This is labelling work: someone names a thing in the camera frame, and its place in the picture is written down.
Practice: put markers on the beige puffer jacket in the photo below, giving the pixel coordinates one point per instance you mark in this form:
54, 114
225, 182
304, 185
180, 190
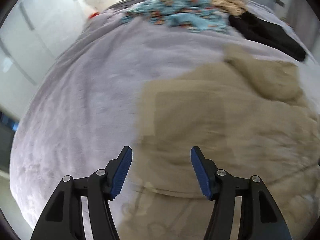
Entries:
250, 116

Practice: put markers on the blue monkey print pajamas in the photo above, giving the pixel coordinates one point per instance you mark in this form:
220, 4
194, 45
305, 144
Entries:
193, 15

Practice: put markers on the lavender fleece bed blanket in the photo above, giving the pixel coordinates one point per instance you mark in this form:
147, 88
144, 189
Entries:
86, 111

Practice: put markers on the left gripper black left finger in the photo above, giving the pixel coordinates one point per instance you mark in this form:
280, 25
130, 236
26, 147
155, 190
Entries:
62, 216

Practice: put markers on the white wardrobe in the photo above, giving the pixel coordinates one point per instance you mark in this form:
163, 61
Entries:
34, 34

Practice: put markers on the black folded garment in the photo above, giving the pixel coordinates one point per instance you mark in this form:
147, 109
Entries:
269, 34

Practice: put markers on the red gift box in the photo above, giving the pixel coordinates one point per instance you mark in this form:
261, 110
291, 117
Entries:
93, 15

